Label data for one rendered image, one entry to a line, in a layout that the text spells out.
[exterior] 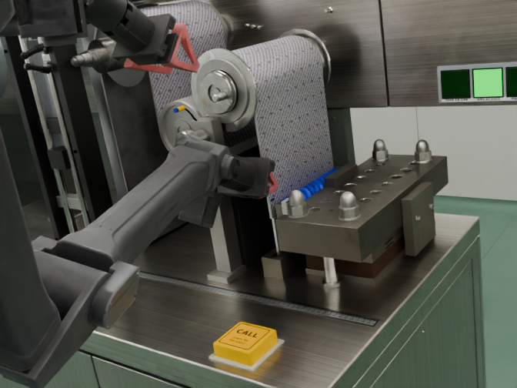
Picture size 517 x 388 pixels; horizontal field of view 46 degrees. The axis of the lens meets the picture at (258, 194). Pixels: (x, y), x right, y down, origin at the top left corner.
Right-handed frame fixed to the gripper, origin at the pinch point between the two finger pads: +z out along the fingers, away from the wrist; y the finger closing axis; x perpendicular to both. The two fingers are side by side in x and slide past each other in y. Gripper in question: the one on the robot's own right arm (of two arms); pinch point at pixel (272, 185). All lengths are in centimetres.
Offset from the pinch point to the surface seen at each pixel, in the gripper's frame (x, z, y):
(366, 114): 91, 252, -118
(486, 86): 24.6, 20.2, 29.7
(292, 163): 5.4, 4.9, 0.2
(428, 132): 81, 258, -78
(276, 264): -13.9, 3.6, 1.2
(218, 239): -11.1, -1.2, -9.4
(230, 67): 17.8, -13.8, -2.9
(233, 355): -28.0, -17.1, 10.4
